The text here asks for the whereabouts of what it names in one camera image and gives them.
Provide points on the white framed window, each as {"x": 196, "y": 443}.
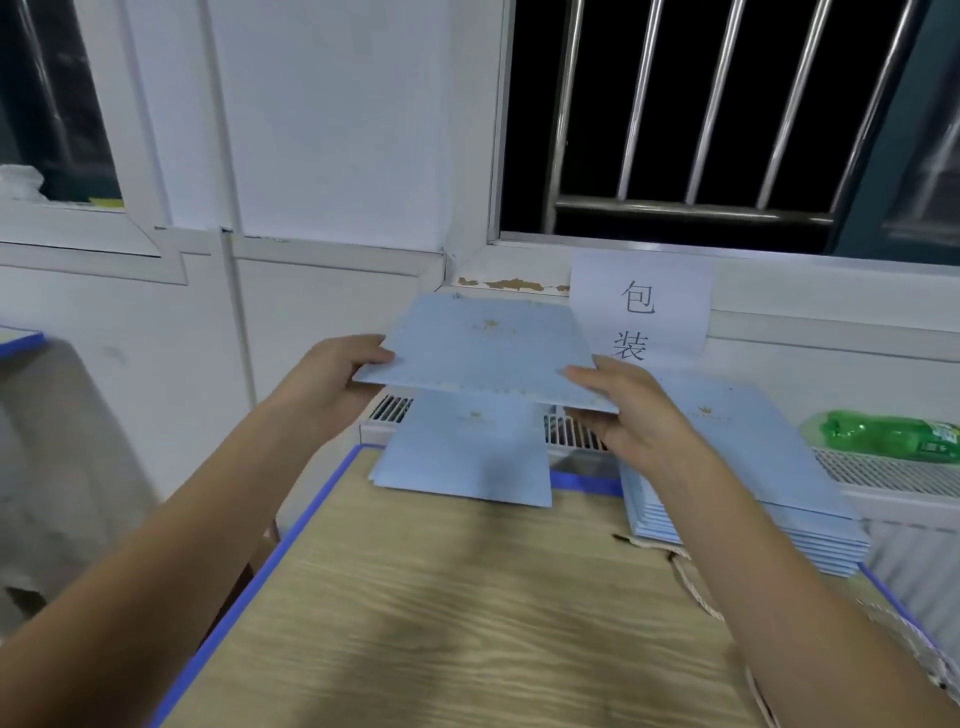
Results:
{"x": 75, "y": 120}

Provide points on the white paper sign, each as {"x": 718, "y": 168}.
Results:
{"x": 668, "y": 293}

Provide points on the person's right hand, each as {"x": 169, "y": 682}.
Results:
{"x": 653, "y": 428}

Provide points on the person's right forearm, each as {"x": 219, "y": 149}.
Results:
{"x": 810, "y": 600}

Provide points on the green plastic bottle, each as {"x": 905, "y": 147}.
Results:
{"x": 885, "y": 437}

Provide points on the stack of blue paper bags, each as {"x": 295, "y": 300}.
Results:
{"x": 780, "y": 465}

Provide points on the teal framed sliding window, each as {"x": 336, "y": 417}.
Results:
{"x": 915, "y": 150}

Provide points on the person's left hand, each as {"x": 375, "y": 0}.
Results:
{"x": 323, "y": 387}

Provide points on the blue-edged wooden desk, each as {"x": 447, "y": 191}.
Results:
{"x": 450, "y": 615}

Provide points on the crown-print light blue paper bag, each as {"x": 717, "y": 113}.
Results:
{"x": 465, "y": 450}
{"x": 480, "y": 348}

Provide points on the metal window grille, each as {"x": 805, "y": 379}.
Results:
{"x": 690, "y": 209}

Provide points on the person's left forearm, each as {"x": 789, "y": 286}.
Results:
{"x": 135, "y": 570}

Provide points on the small white container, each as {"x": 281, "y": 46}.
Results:
{"x": 21, "y": 185}

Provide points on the grey metal desk blue edge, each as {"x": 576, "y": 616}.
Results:
{"x": 18, "y": 341}

